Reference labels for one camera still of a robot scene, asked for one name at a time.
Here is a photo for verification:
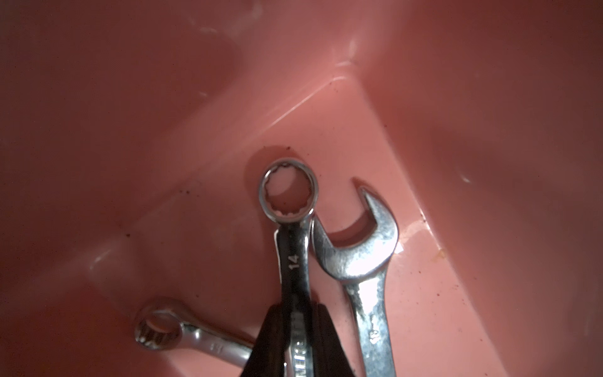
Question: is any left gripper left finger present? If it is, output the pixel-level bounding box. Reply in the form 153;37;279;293
240;304;285;377

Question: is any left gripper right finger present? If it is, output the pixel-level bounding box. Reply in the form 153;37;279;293
311;301;355;377

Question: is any size 14 combination wrench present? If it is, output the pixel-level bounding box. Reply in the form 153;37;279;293
258;158;319;376

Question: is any pink plastic storage box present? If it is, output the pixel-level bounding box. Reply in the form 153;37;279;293
1;1;602;376

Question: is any size 16 combination wrench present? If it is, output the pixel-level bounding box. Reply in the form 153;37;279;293
311;186;399;376

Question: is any small combination wrench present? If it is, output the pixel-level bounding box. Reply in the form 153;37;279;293
133;297;254;368

